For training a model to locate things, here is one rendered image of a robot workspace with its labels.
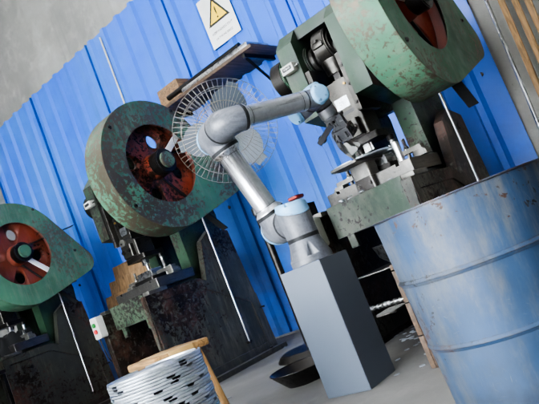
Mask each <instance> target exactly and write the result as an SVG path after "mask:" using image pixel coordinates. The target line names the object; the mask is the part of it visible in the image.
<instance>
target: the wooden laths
mask: <svg viewBox="0 0 539 404"><path fill-rule="evenodd" d="M497 1H498V3H499V5H500V8H501V10H502V13H503V15H504V17H505V20H506V22H507V24H508V26H509V29H510V31H511V34H512V36H513V39H514V41H515V43H516V45H517V48H518V50H519V52H520V54H521V57H522V59H523V62H524V64H525V67H526V69H527V71H528V73H529V77H530V78H531V80H532V83H533V85H534V88H535V90H536V92H537V95H538V97H539V78H538V77H537V73H536V71H535V70H534V67H533V64H532V62H531V60H530V58H529V55H528V53H527V50H526V49H525V45H524V43H523V42H522V39H521V36H520V34H519V32H518V30H517V27H516V25H515V22H514V21H513V17H512V15H511V14H510V11H509V8H508V6H507V4H506V2H505V0H497ZM511 1H512V4H513V6H514V9H515V11H516V12H517V16H518V18H519V19H520V22H521V25H522V27H523V29H524V31H525V34H526V36H527V39H528V40H529V44H530V46H531V47H532V50H533V53H534V55H535V57H536V59H537V62H538V64H539V46H538V44H537V40H536V39H535V37H534V34H533V32H532V30H531V27H530V25H529V22H528V20H527V18H526V16H525V13H524V11H523V9H522V7H521V4H520V2H519V0H511ZM524 1H525V5H526V6H527V8H528V10H529V13H530V15H531V18H532V20H533V23H534V25H535V27H536V28H537V32H538V34H539V15H538V13H537V11H536V8H535V6H534V4H533V1H532V0H524ZM484 2H485V4H486V6H487V8H488V12H489V13H490V15H491V18H492V21H493V23H494V25H495V27H496V30H497V33H498V34H499V37H500V40H501V42H502V44H503V46H504V49H505V52H506V54H507V56H508V58H509V61H510V63H511V65H512V68H513V70H514V73H515V75H516V77H517V80H518V83H519V84H520V86H521V90H522V92H523V94H524V96H525V99H526V101H527V104H528V105H529V109H530V111H531V113H532V115H533V118H534V120H535V123H536V125H537V128H538V130H539V119H538V117H537V114H536V112H535V110H534V108H533V105H532V102H531V100H530V98H529V95H528V93H527V90H526V89H525V85H524V84H523V81H522V79H521V76H520V74H519V72H518V69H517V66H516V64H515V62H514V60H513V57H512V55H511V53H510V51H509V48H508V45H507V43H506V41H505V38H504V36H503V34H502V32H501V29H500V27H499V24H498V22H497V20H496V17H495V15H494V13H493V11H492V7H491V6H490V3H489V1H488V0H484Z"/></svg>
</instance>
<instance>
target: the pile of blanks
mask: <svg viewBox="0 0 539 404"><path fill-rule="evenodd" d="M210 378H211V375H210V374H209V372H208V367H207V365H206V364H205V361H204V358H203V356H202V353H201V351H200V350H199V351H198V352H197V353H195V354H193V355H191V356H189V357H187V358H185V359H183V360H181V361H179V362H176V363H174V364H172V365H170V366H167V367H165V368H163V369H161V370H158V371H156V372H154V373H151V374H148V375H146V376H143V377H142V378H138V379H136V380H134V381H131V382H128V383H125V384H123V385H120V386H116V387H112V388H107V391H108V393H109V396H110V399H111V402H112V404H221V403H220V400H219V399H218V396H217V392H216V391H215V387H214V385H213V381H212V380H211V379H210Z"/></svg>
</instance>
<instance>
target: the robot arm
mask: <svg viewBox="0 0 539 404"><path fill-rule="evenodd" d="M329 97H330V92H329V90H328V88H327V87H326V86H325V85H323V84H321V83H318V82H314V83H311V84H310V85H309V86H307V87H306V88H305V89H304V90H303V91H299V92H296V93H293V94H290V95H284V96H281V97H277V98H274V99H269V100H266V101H262V102H259V103H253V104H250V105H247V106H246V105H244V104H238V105H235V106H231V107H227V108H223V109H220V110H218V111H215V112H213V113H212V114H211V115H210V116H209V117H208V118H207V119H206V121H205V122H204V124H203V125H202V126H201V127H200V129H199V131H198V133H197V146H198V147H199V149H200V150H201V151H202V152H203V153H205V154H206V155H209V156H211V158H212V159H213V161H217V162H220V163H221V165H222V166H223V168H224V169H225V170H226V171H227V173H228V174H229V176H230V177H231V179H232V180H233V182H234V183H235V184H236V185H237V187H238V188H239V189H240V191H241V193H242V194H243V195H244V197H245V198H246V199H247V200H248V202H249V203H250V205H251V206H252V208H253V209H254V211H255V212H256V213H257V222H258V223H259V224H260V225H261V234H262V236H263V238H264V239H265V240H266V241H267V242H269V243H270V244H275V245H280V244H285V243H287V242H288V245H289V246H290V259H291V266H292V268H293V270H294V269H297V268H299V267H302V266H303V265H307V264H309V263H311V262H314V261H317V260H320V259H322V258H324V257H328V256H329V255H332V254H333V253H332V250H331V248H330V247H329V246H328V244H327V243H326V242H325V241H324V240H323V239H322V238H321V236H320V234H319V232H318V228H317V226H316V224H315V222H314V218H313V217H312V214H311V212H310V207H309V205H308V204H307V202H306V200H305V199H303V198H301V199H297V200H293V201H290V202H288V203H285V204H283V203H282V202H279V201H276V200H275V199H274V198H273V197H272V195H271V194H270V192H269V191H268V189H267V188H266V187H265V185H264V184H263V183H262V182H261V180H260V178H259V177H258V176H257V174H256V172H255V171H254V170H253V169H252V167H251V166H250V165H249V163H248V162H247V160H246V159H245V157H244V156H243V155H242V154H241V152H240V151H239V149H238V146H239V143H238V141H237V139H236V138H235V137H234V136H236V135H237V134H239V133H241V132H243V131H246V130H249V129H250V127H251V126H253V125H256V124H259V123H264V122H268V121H270V120H274V119H279V118H282V117H285V116H288V118H289V120H290V121H291V122H292V123H294V124H296V125H299V124H301V123H303V122H305V120H306V119H307V118H309V117H310V116H311V115H312V114H313V113H314V112H315V111H316V112H317V114H318V116H319V117H320V119H321V120H322V121H323V122H324V124H328V125H327V127H326V129H325V131H324V132H323V133H322V135H320V136H319V137H318V142H317V144H318V145H320V146H322V145H323V144H324V143H325V142H326V141H327V137H328V135H329V134H330V132H331V134H332V138H333V140H334V142H335V143H336V144H337V146H338V148H339V149H340V150H341V151H342V152H343V153H344V154H345V155H347V156H349V157H350V158H352V159H353V160H354V159H356V155H355V153H356V152H357V151H358V148H359V147H360V143H359V142H353V141H352V140H351V138H353V137H354V135H355V133H356V132H357V129H356V127H355V126H354V124H353V123H352V122H351V120H346V119H345V117H344V116H343V111H339V112H337V109H336V108H335V106H334V104H333V103H332V102H331V101H330V99H329ZM332 129H333V130H332Z"/></svg>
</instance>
